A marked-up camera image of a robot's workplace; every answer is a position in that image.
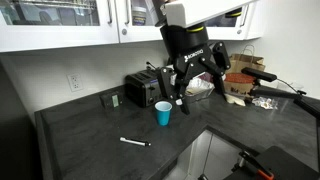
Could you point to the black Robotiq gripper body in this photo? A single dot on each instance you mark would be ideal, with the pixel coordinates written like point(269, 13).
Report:
point(190, 46)

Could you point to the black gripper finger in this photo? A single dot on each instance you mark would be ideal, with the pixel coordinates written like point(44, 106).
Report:
point(221, 56)
point(166, 83)

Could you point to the blue plastic cup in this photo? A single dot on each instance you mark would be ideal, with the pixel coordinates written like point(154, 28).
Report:
point(163, 116)

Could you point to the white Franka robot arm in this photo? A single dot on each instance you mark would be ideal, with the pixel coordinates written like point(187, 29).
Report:
point(200, 10)

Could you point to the black and silver toaster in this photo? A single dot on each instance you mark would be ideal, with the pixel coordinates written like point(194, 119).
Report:
point(141, 88)

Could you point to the white corner cabinet door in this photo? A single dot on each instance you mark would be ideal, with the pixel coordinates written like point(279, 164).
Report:
point(230, 31)

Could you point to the brown paper bag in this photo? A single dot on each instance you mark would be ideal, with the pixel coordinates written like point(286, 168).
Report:
point(248, 61)

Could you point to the brown cardboard box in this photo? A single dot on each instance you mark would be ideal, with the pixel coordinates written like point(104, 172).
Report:
point(238, 88)

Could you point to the beige napkin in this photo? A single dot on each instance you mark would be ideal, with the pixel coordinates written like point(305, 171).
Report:
point(236, 100)

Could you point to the narrow white glass cabinet door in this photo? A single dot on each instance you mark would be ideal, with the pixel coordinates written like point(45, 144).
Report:
point(140, 33)

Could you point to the small black box green label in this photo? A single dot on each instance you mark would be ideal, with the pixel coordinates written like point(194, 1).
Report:
point(108, 100)

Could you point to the clear plastic bag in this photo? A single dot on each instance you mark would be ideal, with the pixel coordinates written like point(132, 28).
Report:
point(265, 102)

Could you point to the black and white marker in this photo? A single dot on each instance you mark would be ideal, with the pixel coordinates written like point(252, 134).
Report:
point(133, 141)

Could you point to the white lower cabinet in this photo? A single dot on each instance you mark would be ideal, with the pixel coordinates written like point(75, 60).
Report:
point(220, 153)

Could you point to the black and orange clamp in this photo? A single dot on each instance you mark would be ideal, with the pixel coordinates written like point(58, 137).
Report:
point(256, 165)

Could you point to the wide white glass cabinet door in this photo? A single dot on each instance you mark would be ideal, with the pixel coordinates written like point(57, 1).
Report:
point(56, 33)

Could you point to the black robot table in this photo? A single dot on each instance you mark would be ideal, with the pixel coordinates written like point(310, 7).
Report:
point(286, 166)

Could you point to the black bar camera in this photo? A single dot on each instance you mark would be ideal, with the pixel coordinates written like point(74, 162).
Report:
point(258, 74)

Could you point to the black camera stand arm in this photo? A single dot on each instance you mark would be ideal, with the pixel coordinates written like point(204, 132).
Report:
point(283, 95)

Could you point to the white wall outlet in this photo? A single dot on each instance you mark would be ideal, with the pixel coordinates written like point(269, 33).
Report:
point(75, 82)

